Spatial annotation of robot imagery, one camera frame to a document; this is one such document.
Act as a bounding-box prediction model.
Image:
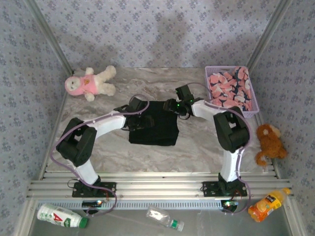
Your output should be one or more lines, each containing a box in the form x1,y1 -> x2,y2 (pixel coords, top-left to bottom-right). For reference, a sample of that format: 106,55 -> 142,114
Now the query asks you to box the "aluminium frame post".
24,0 -> 74,74
246,0 -> 293,72

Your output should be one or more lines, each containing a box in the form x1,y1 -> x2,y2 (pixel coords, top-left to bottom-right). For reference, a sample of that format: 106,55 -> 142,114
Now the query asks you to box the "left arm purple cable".
50,94 -> 150,217

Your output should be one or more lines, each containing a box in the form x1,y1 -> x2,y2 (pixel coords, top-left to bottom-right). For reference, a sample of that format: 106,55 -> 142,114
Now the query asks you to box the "clear empty plastic bottle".
146,206 -> 185,232

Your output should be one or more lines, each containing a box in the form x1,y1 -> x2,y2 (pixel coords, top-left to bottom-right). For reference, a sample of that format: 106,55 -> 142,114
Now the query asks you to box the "lilac plastic basket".
205,65 -> 261,119

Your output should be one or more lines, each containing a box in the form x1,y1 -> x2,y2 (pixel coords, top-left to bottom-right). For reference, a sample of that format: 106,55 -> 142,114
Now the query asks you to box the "black garment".
127,100 -> 180,147

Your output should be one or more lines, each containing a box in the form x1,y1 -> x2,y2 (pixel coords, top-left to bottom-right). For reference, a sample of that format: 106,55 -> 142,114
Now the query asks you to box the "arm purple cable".
50,94 -> 150,217
186,82 -> 252,214

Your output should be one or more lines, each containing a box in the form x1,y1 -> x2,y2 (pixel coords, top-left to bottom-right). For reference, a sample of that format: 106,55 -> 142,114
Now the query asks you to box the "white plush toy pink outfit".
64,65 -> 117,102

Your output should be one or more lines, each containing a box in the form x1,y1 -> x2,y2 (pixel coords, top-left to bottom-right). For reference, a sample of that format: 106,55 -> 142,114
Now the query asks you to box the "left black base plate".
72,181 -> 117,198

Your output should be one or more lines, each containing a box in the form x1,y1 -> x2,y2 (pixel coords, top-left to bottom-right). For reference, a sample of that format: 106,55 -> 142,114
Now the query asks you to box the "brown plush toy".
255,123 -> 288,167

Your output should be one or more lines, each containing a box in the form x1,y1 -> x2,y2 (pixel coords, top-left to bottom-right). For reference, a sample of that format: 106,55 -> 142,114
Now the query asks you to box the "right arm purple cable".
186,82 -> 252,214

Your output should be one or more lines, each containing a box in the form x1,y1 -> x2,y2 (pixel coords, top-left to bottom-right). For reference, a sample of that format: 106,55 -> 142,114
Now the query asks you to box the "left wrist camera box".
127,97 -> 147,113

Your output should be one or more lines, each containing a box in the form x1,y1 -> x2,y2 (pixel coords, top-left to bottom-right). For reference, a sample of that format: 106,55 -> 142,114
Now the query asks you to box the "orange juice bottle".
248,187 -> 291,223

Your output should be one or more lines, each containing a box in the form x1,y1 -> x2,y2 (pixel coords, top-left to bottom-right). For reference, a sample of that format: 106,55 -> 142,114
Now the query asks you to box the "pink patterned garment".
208,65 -> 253,112

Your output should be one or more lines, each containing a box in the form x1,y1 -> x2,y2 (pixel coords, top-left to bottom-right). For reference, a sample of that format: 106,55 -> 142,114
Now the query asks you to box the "aluminium rail frame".
26,171 -> 295,199

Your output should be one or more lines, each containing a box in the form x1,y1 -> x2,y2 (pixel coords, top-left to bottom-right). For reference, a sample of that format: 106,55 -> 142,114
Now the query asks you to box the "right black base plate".
202,181 -> 248,197

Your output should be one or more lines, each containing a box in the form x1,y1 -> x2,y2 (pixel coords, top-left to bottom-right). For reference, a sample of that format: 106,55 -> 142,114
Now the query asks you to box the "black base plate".
202,181 -> 248,197
72,181 -> 117,198

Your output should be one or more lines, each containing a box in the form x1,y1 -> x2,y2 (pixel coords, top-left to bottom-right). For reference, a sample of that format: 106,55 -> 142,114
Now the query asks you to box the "white bottle green cap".
36,203 -> 89,229

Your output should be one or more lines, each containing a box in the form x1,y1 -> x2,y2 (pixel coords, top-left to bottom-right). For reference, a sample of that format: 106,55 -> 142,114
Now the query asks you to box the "grey slotted cable duct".
36,198 -> 238,211

